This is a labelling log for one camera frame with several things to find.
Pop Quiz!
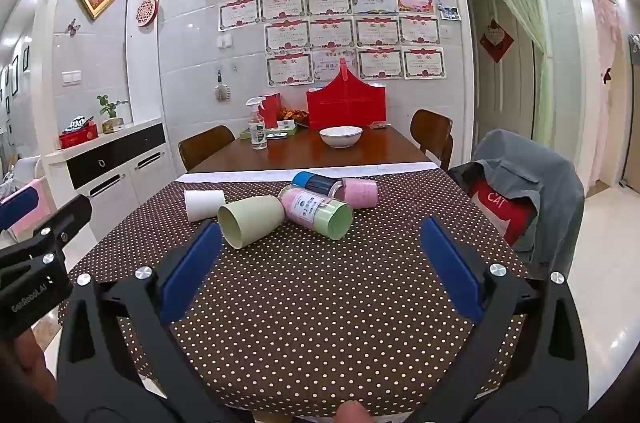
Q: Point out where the brown polka dot tablecloth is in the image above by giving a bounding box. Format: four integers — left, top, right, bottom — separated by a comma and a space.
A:
65, 168, 531, 417

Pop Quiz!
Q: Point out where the wooden dining table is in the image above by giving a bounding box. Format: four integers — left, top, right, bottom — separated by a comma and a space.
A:
187, 124, 442, 174

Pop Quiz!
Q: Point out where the wooden chair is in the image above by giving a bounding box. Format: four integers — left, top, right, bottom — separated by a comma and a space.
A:
178, 125, 236, 172
410, 109, 454, 172

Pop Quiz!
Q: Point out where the green flat box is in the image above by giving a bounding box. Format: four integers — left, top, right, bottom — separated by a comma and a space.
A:
239, 124, 300, 140

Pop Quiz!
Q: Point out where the pink and green cup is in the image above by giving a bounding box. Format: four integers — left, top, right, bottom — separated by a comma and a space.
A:
277, 184, 355, 240

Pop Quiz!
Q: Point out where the small potted plant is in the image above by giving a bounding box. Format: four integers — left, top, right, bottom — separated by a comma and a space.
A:
97, 95, 130, 134

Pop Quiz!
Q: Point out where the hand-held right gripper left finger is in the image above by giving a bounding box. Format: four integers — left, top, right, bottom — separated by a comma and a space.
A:
56, 219, 251, 423

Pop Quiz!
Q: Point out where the white bowl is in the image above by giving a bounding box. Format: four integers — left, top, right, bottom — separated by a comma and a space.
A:
319, 126, 364, 149

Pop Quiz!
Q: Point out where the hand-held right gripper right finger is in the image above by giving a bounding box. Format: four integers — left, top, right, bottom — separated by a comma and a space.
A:
400, 217, 589, 423

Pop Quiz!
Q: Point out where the red printed cushion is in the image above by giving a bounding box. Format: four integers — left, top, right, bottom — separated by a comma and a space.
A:
467, 179, 539, 247

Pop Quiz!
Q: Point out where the grey jacket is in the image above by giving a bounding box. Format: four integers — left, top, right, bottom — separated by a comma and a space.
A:
447, 129, 585, 277

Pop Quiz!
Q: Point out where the person's right hand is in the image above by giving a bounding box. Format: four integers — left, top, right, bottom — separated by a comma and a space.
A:
336, 402, 372, 423

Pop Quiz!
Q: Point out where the blue and black cup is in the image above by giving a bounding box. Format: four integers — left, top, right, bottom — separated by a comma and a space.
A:
291, 171, 346, 199

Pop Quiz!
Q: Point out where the red gift box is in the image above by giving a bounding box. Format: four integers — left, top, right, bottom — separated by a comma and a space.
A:
58, 125, 100, 150

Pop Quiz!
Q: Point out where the red basket with handle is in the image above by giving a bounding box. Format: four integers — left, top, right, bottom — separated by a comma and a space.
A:
306, 58, 389, 130

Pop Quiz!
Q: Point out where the clear spray bottle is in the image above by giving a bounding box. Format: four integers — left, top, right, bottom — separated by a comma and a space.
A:
246, 98, 269, 151

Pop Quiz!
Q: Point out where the green door curtain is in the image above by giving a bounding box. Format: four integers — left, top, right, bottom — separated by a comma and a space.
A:
439, 0, 554, 145

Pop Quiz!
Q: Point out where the round red wall ornament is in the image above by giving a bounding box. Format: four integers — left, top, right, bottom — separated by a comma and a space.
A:
135, 0, 160, 28

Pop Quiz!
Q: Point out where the white cup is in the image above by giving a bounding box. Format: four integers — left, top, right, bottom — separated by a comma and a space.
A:
184, 189, 227, 222

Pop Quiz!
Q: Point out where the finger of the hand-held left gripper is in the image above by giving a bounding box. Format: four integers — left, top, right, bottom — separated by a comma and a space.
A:
30, 193, 95, 254
0, 181, 41, 230

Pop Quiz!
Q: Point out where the white door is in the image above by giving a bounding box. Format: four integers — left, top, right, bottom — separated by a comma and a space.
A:
469, 0, 535, 155

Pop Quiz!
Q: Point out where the pink curtain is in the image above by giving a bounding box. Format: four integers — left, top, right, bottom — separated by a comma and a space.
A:
587, 0, 629, 190

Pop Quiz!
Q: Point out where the light green cup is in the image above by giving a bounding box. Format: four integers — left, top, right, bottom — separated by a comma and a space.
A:
217, 195, 286, 250

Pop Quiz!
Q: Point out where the small red box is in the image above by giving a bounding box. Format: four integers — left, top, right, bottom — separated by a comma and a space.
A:
260, 94, 281, 129

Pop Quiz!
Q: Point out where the red diamond door ornament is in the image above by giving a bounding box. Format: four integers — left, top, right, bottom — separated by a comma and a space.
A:
479, 19, 515, 64

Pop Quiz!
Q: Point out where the white black sideboard cabinet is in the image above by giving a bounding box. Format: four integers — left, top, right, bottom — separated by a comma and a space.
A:
42, 118, 181, 245

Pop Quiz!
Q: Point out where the group of wall certificates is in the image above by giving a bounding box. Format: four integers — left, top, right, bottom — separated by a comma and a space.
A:
217, 0, 446, 87

